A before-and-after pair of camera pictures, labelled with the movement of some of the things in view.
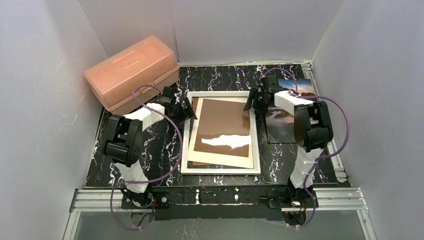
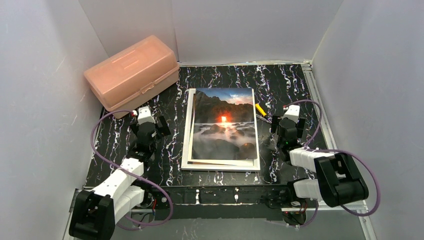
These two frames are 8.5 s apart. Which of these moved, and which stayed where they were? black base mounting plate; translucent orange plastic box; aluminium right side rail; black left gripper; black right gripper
Moved: black right gripper; black left gripper
Stayed: black base mounting plate; translucent orange plastic box; aluminium right side rail
